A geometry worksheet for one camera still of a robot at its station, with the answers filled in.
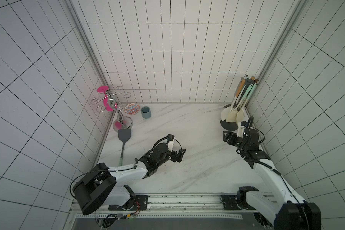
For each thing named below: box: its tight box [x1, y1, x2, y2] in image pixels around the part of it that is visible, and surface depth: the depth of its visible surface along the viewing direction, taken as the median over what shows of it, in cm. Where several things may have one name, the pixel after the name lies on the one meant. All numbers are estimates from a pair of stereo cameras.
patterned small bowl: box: [124, 103, 141, 116], surface depth 116 cm
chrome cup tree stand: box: [90, 85, 134, 132], surface depth 94 cm
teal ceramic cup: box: [140, 106, 152, 119], surface depth 112 cm
